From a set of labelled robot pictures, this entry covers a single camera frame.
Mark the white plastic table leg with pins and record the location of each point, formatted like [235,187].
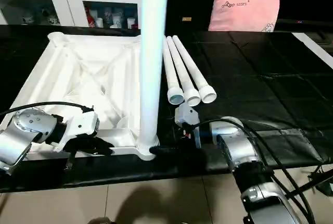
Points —
[152,52]
[193,70]
[173,73]
[183,73]

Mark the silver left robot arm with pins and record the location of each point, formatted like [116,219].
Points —
[23,135]

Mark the black work mat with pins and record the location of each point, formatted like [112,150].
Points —
[270,78]

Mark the small yellow label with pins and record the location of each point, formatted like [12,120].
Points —
[186,19]

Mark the pink printed pillow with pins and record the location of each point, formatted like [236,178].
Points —
[244,11]

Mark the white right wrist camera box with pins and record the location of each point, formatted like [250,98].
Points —
[187,115]

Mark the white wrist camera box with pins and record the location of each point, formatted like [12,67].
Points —
[187,115]
[82,125]

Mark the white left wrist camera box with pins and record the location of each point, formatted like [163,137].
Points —
[82,125]

